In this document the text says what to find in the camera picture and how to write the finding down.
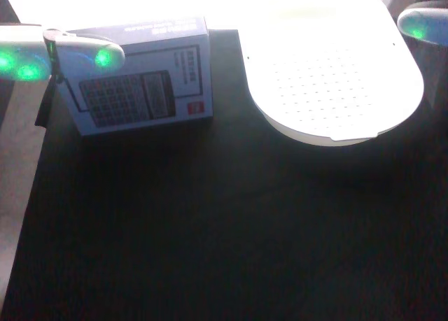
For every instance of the black table cloth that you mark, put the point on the black table cloth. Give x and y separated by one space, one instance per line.
224 230

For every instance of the calculator box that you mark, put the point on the calculator box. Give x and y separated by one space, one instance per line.
140 90

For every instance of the white oval dotted tray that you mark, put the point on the white oval dotted tray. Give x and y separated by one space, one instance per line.
336 83

